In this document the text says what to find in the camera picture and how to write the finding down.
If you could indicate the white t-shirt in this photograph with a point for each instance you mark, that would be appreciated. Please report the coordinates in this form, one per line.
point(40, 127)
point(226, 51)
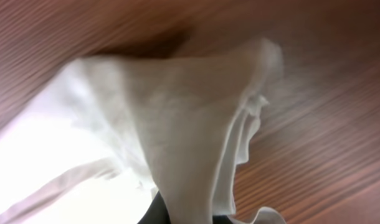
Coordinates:
point(108, 133)

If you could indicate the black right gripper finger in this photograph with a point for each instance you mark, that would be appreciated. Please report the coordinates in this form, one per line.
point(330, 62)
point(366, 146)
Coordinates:
point(157, 212)

